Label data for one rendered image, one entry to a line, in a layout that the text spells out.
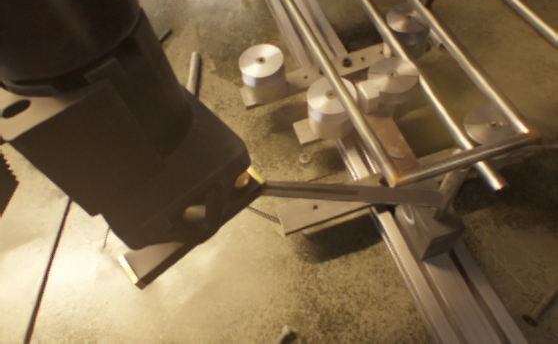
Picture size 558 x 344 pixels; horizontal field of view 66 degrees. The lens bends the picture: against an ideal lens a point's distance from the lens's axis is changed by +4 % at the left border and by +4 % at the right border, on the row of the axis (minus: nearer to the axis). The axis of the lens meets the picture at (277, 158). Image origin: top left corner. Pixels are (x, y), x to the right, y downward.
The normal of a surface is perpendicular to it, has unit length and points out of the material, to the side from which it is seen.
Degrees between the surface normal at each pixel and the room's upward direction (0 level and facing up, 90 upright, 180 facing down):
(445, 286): 0
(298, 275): 0
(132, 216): 5
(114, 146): 85
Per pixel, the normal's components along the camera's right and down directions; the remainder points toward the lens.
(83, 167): 0.63, 0.55
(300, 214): -0.11, -0.53
